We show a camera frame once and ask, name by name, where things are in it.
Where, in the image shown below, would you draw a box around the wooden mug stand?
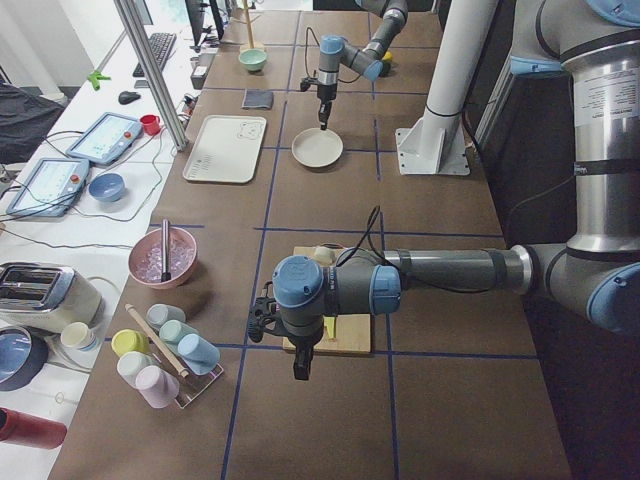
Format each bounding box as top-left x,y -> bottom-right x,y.
240,0 -> 266,52

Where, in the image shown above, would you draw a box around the grey folded cloth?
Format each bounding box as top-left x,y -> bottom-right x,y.
242,89 -> 274,110

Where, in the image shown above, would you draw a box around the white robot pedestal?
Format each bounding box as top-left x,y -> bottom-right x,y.
396,0 -> 498,176

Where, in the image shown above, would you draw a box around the bamboo cutting board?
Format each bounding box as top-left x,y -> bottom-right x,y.
293,244 -> 372,355

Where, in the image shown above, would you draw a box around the aluminium frame post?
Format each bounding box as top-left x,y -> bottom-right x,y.
114,0 -> 188,152

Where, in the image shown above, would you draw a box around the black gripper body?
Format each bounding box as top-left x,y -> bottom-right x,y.
247,296 -> 323,381
317,84 -> 334,130

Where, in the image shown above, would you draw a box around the beige round plate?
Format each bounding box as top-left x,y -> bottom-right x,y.
291,128 -> 343,168

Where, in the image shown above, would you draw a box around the metal tongs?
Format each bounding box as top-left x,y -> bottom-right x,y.
160,219 -> 171,283

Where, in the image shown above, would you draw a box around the pink cup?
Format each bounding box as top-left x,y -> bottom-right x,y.
135,365 -> 180,409

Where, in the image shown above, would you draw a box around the pink bowl with ice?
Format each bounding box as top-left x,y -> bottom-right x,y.
128,227 -> 198,290

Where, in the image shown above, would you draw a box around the green bowl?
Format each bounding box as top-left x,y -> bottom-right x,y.
238,48 -> 268,73

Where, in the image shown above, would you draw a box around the far teach pendant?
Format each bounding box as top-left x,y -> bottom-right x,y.
66,112 -> 142,165

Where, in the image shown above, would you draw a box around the cream mug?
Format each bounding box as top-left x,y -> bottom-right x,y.
60,322 -> 98,351

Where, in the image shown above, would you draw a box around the pale grey cup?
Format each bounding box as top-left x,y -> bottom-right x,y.
117,351 -> 159,388

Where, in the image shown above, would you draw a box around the mint green cup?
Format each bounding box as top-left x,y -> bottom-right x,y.
159,320 -> 198,345

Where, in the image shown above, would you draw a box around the clear acrylic cup rack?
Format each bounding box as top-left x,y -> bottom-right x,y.
174,364 -> 224,409

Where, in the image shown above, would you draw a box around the red cup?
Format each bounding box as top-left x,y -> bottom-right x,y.
139,114 -> 161,136

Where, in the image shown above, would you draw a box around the red bottle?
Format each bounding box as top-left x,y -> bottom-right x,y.
1,407 -> 67,450

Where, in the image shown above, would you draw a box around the black keyboard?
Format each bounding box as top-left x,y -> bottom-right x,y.
148,32 -> 177,71

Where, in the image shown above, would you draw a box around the grey-blue cup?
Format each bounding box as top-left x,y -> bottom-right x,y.
146,303 -> 186,329

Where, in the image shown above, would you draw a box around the light blue cup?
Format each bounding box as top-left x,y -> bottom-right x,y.
178,334 -> 221,375

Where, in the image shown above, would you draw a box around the silver toaster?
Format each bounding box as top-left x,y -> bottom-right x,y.
1,262 -> 101,333

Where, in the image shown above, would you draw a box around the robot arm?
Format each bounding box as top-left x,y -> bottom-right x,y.
248,1 -> 639,380
315,0 -> 409,130

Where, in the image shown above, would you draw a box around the teach pendant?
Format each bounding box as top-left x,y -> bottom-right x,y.
6,158 -> 90,218
66,112 -> 142,165

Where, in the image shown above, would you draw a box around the black computer mouse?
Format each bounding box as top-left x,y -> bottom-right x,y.
118,91 -> 141,105

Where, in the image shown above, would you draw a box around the near teach pendant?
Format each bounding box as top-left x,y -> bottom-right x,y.
6,158 -> 90,218

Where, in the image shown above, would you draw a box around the wooden rolling pin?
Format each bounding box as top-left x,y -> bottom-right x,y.
124,304 -> 189,378

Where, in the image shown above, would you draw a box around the cream bear tray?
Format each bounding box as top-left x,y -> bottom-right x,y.
182,115 -> 267,184

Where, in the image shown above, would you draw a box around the green clamp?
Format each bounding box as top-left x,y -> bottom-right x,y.
86,70 -> 111,91

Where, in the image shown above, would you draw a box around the yellow cup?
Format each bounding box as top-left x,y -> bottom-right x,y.
111,329 -> 150,357

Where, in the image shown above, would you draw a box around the dark blue bowl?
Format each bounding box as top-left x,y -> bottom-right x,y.
1,326 -> 49,392

